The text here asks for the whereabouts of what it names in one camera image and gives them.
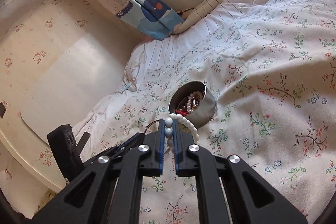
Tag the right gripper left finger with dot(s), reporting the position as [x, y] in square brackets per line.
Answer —
[108, 190]

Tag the round silver metal tin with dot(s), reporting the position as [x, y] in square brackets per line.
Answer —
[195, 102]

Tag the striped white pillow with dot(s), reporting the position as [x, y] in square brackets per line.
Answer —
[204, 20]

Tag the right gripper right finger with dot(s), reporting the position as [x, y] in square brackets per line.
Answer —
[229, 190]

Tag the floral white duvet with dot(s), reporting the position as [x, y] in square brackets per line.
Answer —
[273, 78]

